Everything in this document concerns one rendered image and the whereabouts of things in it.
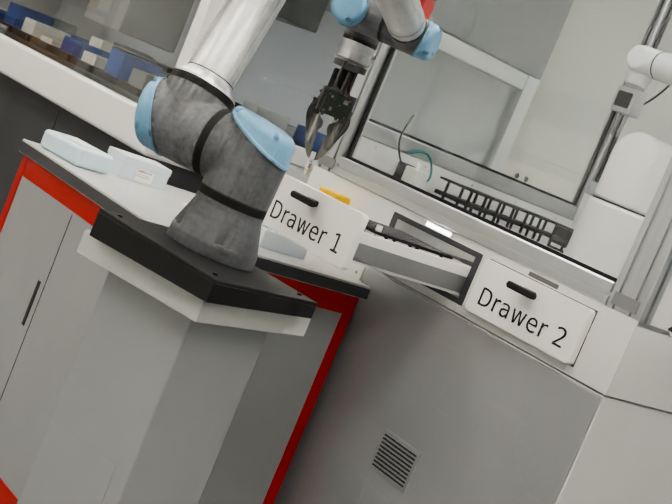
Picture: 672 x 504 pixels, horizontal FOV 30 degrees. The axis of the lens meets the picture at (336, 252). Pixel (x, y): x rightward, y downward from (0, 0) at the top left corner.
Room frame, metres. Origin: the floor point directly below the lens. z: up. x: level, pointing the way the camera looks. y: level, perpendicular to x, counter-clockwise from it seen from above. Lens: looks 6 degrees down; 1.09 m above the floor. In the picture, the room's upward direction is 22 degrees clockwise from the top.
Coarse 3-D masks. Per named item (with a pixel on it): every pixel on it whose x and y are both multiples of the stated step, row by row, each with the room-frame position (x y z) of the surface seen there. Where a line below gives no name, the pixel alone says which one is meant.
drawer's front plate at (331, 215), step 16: (288, 176) 2.50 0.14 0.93; (288, 192) 2.48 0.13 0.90; (304, 192) 2.44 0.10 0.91; (320, 192) 2.41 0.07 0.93; (288, 208) 2.46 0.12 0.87; (304, 208) 2.43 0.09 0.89; (320, 208) 2.40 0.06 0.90; (336, 208) 2.36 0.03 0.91; (352, 208) 2.33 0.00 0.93; (272, 224) 2.49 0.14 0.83; (320, 224) 2.38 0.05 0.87; (336, 224) 2.35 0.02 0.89; (352, 224) 2.32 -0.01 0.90; (304, 240) 2.40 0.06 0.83; (320, 240) 2.37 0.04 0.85; (336, 240) 2.34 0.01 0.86; (352, 240) 2.30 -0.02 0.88; (320, 256) 2.35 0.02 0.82; (336, 256) 2.32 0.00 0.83; (352, 256) 2.31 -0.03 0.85
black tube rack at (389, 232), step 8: (368, 224) 2.49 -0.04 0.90; (376, 224) 2.57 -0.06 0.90; (384, 232) 2.46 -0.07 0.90; (392, 232) 2.54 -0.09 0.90; (400, 232) 2.63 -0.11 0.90; (392, 240) 2.66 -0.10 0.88; (400, 240) 2.45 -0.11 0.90; (408, 240) 2.50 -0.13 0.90; (416, 240) 2.59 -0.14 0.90; (416, 248) 2.61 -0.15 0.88; (424, 248) 2.50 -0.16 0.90; (432, 248) 2.55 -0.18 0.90; (440, 256) 2.55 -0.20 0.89; (448, 256) 2.55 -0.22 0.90
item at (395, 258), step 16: (368, 240) 2.35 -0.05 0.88; (384, 240) 2.38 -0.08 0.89; (368, 256) 2.36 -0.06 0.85; (384, 256) 2.38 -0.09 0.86; (400, 256) 2.41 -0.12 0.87; (416, 256) 2.44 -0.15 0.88; (432, 256) 2.47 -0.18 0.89; (384, 272) 2.40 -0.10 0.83; (400, 272) 2.42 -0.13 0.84; (416, 272) 2.45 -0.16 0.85; (432, 272) 2.47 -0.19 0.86; (448, 272) 2.50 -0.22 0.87; (464, 272) 2.53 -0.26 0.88; (448, 288) 2.51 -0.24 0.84
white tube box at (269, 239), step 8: (264, 232) 2.61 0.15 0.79; (272, 232) 2.62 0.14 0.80; (264, 240) 2.62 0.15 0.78; (272, 240) 2.63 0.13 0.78; (280, 240) 2.64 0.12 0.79; (288, 240) 2.65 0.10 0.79; (272, 248) 2.63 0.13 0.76; (280, 248) 2.65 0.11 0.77; (288, 248) 2.66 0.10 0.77; (296, 248) 2.67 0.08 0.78; (304, 248) 2.68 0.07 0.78; (296, 256) 2.68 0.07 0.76; (304, 256) 2.69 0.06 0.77
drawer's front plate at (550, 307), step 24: (480, 288) 2.48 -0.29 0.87; (504, 288) 2.43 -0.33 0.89; (528, 288) 2.39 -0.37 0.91; (480, 312) 2.46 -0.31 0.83; (504, 312) 2.42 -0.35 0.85; (528, 312) 2.37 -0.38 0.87; (552, 312) 2.33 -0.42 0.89; (576, 312) 2.30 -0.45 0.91; (528, 336) 2.36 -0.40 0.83; (552, 336) 2.32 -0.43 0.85; (576, 336) 2.28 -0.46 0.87
